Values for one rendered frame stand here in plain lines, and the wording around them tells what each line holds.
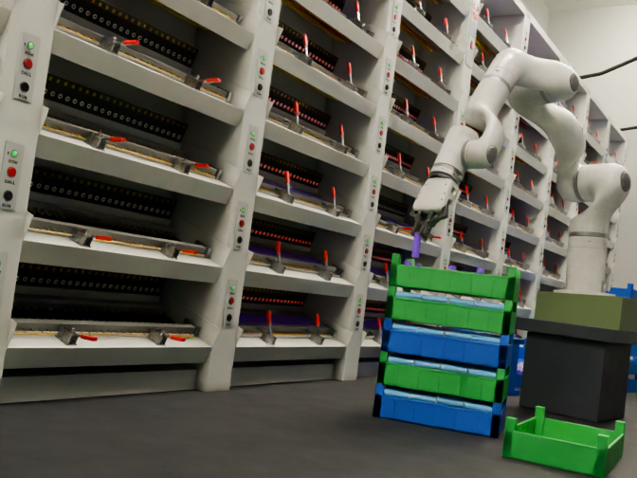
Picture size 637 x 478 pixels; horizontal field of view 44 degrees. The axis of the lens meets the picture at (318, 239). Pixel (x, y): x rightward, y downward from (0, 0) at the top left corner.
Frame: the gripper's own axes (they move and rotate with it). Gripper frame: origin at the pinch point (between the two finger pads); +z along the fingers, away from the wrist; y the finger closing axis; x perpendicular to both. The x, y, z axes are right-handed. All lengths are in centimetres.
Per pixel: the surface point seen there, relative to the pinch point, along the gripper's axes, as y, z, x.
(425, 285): -9.6, 16.0, 0.8
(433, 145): 65, -70, -52
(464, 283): -17.6, 12.4, -2.6
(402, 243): 60, -27, -54
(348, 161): 46, -27, -4
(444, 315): -14.3, 20.7, -4.3
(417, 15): 56, -96, -10
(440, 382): -15.2, 35.0, -11.4
